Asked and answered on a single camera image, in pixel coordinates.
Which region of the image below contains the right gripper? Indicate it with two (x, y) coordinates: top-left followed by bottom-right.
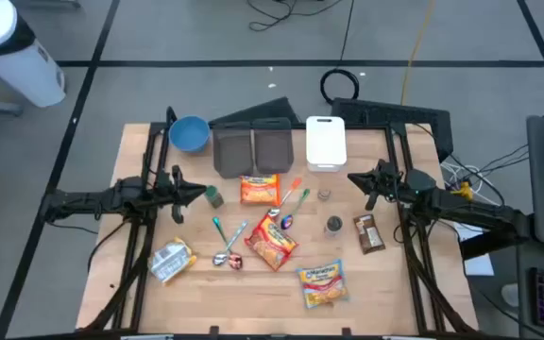
(347, 158), (403, 213)

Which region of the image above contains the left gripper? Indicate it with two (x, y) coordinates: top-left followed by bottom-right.
(151, 163), (208, 225)

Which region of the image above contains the green-lid spice jar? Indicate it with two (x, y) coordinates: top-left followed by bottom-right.
(204, 185), (225, 210)

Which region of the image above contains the black-lid spice jar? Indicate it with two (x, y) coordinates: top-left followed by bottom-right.
(324, 214), (345, 238)

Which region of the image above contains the blue bowl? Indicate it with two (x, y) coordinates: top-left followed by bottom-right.
(168, 115), (212, 154)

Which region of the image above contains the orange ramen packet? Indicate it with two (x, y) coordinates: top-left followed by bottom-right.
(239, 173), (282, 207)

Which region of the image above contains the yellow ramen packet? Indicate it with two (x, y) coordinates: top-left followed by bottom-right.
(146, 236), (198, 284)

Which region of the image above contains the teal-handled spoon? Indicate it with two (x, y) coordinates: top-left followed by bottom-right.
(212, 216), (245, 271)

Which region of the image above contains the brown snack bar packet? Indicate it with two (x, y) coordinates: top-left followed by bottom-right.
(352, 212), (387, 256)

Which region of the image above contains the grey plastic bin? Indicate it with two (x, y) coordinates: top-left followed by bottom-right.
(251, 117), (296, 175)
(212, 121), (255, 179)

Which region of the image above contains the white plastic bin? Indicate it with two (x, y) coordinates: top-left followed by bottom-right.
(305, 115), (349, 173)

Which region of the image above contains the red ramen packet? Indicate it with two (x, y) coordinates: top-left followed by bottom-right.
(244, 212), (299, 273)

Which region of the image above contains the yellow plug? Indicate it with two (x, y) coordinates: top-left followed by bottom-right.
(450, 180), (474, 202)

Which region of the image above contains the blue ramen packet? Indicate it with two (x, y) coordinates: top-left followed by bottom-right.
(295, 258), (350, 310)

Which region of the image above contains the black wedge-shaped panel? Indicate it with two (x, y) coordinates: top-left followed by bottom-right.
(208, 95), (302, 128)

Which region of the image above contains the white paper sheet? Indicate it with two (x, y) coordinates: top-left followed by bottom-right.
(451, 219), (496, 278)

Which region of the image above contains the black support bar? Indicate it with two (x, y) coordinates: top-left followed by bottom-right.
(459, 229), (536, 262)

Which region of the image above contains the white computer mouse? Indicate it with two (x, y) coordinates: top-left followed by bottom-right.
(501, 282), (521, 308)

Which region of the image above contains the white trash can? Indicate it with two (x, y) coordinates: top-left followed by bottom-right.
(0, 0), (67, 109)

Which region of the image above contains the grey metal bar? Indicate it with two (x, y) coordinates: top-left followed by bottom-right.
(10, 0), (83, 9)

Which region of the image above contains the black aluminium table frame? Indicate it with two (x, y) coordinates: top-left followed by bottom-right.
(76, 106), (480, 340)

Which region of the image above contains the orange-handled spoon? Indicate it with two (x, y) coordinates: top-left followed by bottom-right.
(267, 177), (303, 219)

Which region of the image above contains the white cable bundle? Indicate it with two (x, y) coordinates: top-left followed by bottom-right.
(440, 161), (502, 207)

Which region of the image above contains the green-handled spoon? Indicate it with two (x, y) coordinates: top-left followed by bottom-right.
(280, 188), (312, 231)

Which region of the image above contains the coiled black cable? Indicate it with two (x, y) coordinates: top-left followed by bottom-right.
(319, 68), (361, 106)

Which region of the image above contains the yellow hanging cable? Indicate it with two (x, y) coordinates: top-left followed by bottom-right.
(399, 0), (438, 106)

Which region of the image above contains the black hanging cable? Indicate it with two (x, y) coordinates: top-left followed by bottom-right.
(339, 0), (356, 65)

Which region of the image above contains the tangled black floor cable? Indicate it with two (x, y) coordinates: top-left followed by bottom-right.
(246, 0), (349, 33)

